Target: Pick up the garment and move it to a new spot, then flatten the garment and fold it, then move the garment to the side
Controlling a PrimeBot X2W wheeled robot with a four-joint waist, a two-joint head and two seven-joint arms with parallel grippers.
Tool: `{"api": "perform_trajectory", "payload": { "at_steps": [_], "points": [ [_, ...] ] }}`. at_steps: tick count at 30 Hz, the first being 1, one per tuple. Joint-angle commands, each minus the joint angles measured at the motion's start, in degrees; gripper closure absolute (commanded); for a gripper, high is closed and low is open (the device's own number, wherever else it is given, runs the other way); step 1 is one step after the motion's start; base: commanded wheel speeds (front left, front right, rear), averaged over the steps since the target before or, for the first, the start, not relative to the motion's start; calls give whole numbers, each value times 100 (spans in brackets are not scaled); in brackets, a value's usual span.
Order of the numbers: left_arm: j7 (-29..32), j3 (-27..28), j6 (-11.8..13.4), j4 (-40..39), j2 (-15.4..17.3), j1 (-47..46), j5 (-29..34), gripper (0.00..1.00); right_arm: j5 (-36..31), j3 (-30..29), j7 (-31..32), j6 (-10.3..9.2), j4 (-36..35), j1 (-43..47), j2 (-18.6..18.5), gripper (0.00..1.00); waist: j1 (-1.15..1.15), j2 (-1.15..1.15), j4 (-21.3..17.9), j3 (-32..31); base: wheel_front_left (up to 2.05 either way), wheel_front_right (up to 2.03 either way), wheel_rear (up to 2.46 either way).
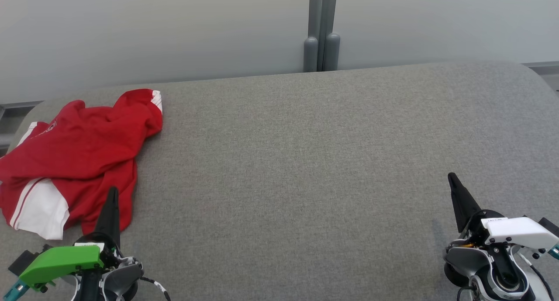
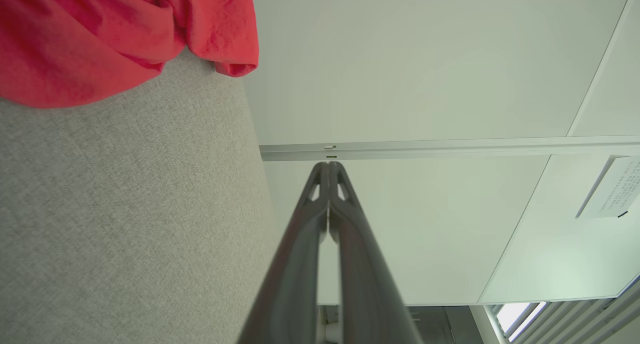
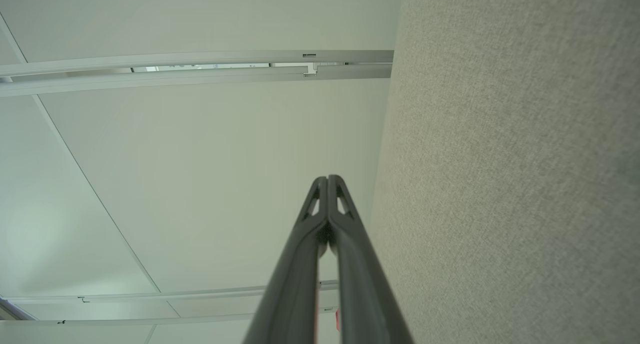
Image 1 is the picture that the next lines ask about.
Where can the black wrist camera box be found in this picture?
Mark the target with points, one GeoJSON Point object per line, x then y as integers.
{"type": "Point", "coordinates": [551, 226]}
{"type": "Point", "coordinates": [24, 261]}

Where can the red white basketball jersey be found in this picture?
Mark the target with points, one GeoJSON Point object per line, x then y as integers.
{"type": "Point", "coordinates": [87, 148]}

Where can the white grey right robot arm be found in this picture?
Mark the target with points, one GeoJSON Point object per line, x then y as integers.
{"type": "Point", "coordinates": [463, 259]}

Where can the grey fabric sofa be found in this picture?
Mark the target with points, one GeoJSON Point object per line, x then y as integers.
{"type": "Point", "coordinates": [305, 161]}

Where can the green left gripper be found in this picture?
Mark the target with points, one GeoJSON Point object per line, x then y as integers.
{"type": "Point", "coordinates": [56, 261]}

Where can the grey window frame mullion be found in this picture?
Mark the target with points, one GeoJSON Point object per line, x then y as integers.
{"type": "Point", "coordinates": [323, 12]}

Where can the grey rounded post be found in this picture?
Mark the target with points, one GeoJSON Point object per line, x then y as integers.
{"type": "Point", "coordinates": [332, 52]}
{"type": "Point", "coordinates": [310, 54]}

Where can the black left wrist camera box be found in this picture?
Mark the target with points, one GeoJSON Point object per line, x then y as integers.
{"type": "Point", "coordinates": [24, 261]}

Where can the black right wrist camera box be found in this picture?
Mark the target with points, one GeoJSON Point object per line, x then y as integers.
{"type": "Point", "coordinates": [551, 226]}

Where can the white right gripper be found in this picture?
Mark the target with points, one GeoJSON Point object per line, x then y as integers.
{"type": "Point", "coordinates": [519, 231]}

